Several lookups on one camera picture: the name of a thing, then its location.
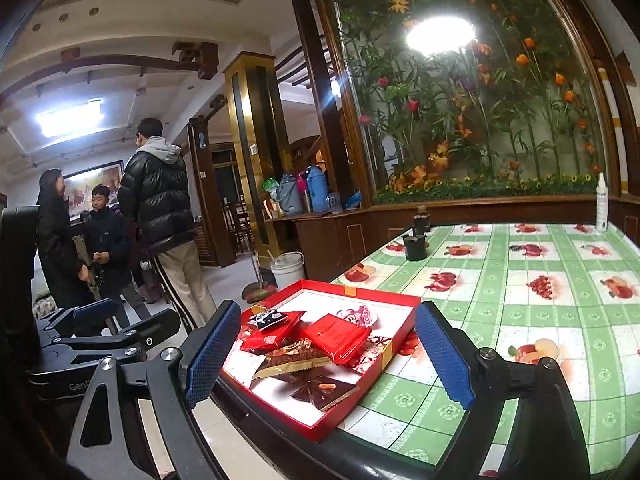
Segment white red patterned packet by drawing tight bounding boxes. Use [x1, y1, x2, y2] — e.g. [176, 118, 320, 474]
[350, 335, 396, 376]

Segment red white gift box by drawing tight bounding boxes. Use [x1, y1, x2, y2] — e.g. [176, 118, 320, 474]
[220, 280, 422, 443]

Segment framed wall painting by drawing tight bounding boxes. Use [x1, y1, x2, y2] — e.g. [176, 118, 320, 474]
[62, 160, 125, 221]

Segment white plastic bucket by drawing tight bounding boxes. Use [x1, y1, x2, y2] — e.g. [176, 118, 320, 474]
[270, 251, 306, 291]

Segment large black container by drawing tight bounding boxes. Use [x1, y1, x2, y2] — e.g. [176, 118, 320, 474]
[402, 232, 428, 262]

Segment red snack packet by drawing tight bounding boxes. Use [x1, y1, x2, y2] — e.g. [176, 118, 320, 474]
[240, 311, 306, 353]
[301, 313, 373, 366]

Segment white spray bottle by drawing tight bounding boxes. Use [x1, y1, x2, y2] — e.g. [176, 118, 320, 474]
[595, 172, 610, 233]

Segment white packet red rings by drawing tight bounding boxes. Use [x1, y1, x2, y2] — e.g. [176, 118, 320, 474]
[336, 302, 382, 328]

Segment grey blue thermos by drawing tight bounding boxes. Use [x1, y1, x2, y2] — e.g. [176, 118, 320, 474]
[277, 174, 306, 217]

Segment wooden cabinet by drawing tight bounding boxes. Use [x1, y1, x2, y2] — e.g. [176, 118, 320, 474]
[265, 195, 640, 283]

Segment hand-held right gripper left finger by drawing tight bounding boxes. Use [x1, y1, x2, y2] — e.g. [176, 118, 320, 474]
[67, 300, 243, 480]

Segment golden pillar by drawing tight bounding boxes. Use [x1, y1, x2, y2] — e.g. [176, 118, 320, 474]
[223, 52, 293, 266]

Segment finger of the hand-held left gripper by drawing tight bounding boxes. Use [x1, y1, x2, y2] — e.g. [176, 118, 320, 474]
[50, 308, 182, 357]
[37, 297, 123, 341]

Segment black snack packet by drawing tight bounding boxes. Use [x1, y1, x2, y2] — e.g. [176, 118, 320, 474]
[248, 309, 287, 331]

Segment glass flower display panel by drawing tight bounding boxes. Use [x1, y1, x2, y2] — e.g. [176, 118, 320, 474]
[310, 0, 640, 206]

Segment ceiling light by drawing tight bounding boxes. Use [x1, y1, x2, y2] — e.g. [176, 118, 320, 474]
[37, 102, 103, 138]

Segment floor mop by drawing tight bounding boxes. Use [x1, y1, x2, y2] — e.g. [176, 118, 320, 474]
[242, 250, 278, 303]

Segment wooden chair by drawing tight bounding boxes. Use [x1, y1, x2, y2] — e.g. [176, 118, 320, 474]
[222, 197, 256, 253]

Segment dark chocolate snack packet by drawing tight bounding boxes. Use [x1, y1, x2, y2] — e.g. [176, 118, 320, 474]
[291, 375, 361, 412]

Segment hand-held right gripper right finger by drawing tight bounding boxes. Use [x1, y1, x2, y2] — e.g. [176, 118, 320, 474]
[414, 301, 591, 480]

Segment dark red cookie packet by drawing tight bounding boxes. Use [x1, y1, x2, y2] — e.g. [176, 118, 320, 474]
[251, 338, 332, 380]

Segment green floral tablecloth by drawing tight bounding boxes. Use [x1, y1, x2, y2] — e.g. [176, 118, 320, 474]
[330, 222, 640, 480]

